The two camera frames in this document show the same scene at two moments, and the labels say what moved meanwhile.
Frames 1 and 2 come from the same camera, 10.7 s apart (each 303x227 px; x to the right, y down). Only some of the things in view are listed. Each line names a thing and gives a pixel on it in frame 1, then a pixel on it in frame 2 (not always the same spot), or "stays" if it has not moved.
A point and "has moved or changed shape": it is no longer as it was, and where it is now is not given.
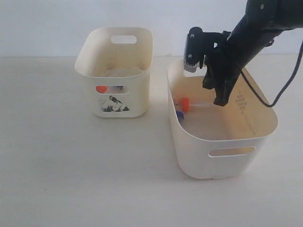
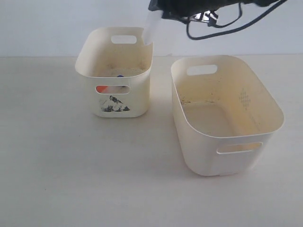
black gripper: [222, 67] -> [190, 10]
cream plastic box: [120, 61] stays
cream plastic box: [215, 142] has moved or changed shape
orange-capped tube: [104, 89] stays
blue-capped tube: [180, 116] -> [152, 22]
